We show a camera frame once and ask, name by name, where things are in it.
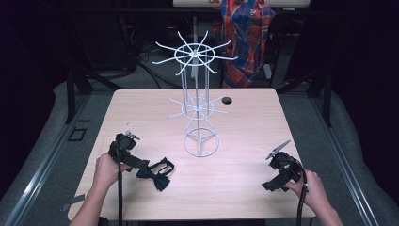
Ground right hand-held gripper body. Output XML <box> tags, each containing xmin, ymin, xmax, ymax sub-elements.
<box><xmin>261</xmin><ymin>151</ymin><xmax>304</xmax><ymax>193</ymax></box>

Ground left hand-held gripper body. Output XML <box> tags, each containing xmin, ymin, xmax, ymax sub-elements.
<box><xmin>107</xmin><ymin>133</ymin><xmax>151</xmax><ymax>172</ymax></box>

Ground black bow tie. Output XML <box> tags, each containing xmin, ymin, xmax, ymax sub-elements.
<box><xmin>136</xmin><ymin>156</ymin><xmax>176</xmax><ymax>193</ymax></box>

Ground person's left hand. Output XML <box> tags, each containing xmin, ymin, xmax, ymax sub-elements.
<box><xmin>92</xmin><ymin>153</ymin><xmax>134</xmax><ymax>190</ymax></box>

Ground person's right hand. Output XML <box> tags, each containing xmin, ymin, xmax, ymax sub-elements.
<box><xmin>283</xmin><ymin>169</ymin><xmax>330</xmax><ymax>212</ymax></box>

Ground grey tape strip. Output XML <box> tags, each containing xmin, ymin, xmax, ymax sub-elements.
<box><xmin>59</xmin><ymin>193</ymin><xmax>87</xmax><ymax>213</ymax></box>

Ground red blue plaid bag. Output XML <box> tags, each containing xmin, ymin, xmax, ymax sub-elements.
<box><xmin>212</xmin><ymin>0</ymin><xmax>277</xmax><ymax>89</ymax></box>

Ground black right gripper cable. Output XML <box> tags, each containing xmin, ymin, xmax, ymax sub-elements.
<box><xmin>291</xmin><ymin>159</ymin><xmax>309</xmax><ymax>226</ymax></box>

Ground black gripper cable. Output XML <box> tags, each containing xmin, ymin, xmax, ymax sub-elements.
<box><xmin>291</xmin><ymin>159</ymin><xmax>309</xmax><ymax>226</ymax></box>
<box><xmin>115</xmin><ymin>141</ymin><xmax>124</xmax><ymax>226</ymax></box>

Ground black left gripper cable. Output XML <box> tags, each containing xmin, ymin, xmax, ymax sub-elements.
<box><xmin>115</xmin><ymin>141</ymin><xmax>124</xmax><ymax>226</ymax></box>

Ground aluminium floor rail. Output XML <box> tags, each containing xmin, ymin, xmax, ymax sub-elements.
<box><xmin>310</xmin><ymin>93</ymin><xmax>381</xmax><ymax>226</ymax></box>
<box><xmin>2</xmin><ymin>93</ymin><xmax>92</xmax><ymax>226</ymax></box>

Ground black floor cables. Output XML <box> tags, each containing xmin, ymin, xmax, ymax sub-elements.
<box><xmin>125</xmin><ymin>18</ymin><xmax>183</xmax><ymax>89</ymax></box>

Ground black metal frame stand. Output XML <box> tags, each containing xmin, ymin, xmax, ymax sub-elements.
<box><xmin>275</xmin><ymin>67</ymin><xmax>334</xmax><ymax>128</ymax></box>
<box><xmin>64</xmin><ymin>64</ymin><xmax>124</xmax><ymax>124</ymax></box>

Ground white wire display rack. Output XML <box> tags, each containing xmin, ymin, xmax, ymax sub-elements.
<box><xmin>152</xmin><ymin>29</ymin><xmax>239</xmax><ymax>158</ymax></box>

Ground white post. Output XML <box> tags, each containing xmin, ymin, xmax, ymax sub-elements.
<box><xmin>190</xmin><ymin>14</ymin><xmax>200</xmax><ymax>80</ymax></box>

